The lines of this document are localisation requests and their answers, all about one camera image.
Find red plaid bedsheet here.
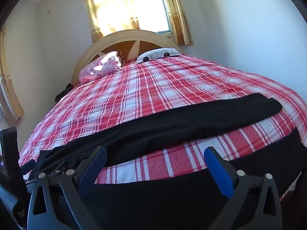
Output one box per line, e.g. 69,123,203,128
19,53,307,185

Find pink floral pillow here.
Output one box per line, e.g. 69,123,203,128
79,51,121,81

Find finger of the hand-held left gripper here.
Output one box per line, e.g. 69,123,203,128
21,159,37,176

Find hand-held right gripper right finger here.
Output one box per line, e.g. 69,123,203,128
203,146,281,230

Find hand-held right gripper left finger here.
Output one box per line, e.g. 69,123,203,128
27,146,107,230

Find white patterned pillow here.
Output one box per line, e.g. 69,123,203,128
135,48,183,64

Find dark cloth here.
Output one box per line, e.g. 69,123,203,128
54,83,73,102

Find window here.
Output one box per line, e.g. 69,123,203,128
133,0,173,36

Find black pants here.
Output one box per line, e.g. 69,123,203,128
21,93,307,230

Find yellow patterned curtain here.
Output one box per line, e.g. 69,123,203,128
0,27,25,126
160,0,194,46
83,0,141,44

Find cream wooden headboard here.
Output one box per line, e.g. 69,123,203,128
72,29,183,84

